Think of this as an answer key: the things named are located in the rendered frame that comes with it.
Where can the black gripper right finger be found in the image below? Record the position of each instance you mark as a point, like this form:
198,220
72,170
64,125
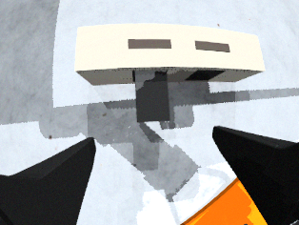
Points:
267,167

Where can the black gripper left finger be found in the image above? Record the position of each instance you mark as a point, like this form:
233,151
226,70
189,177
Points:
51,192

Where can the black two-prong charger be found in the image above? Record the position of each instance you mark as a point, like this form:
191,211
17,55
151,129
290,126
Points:
151,90

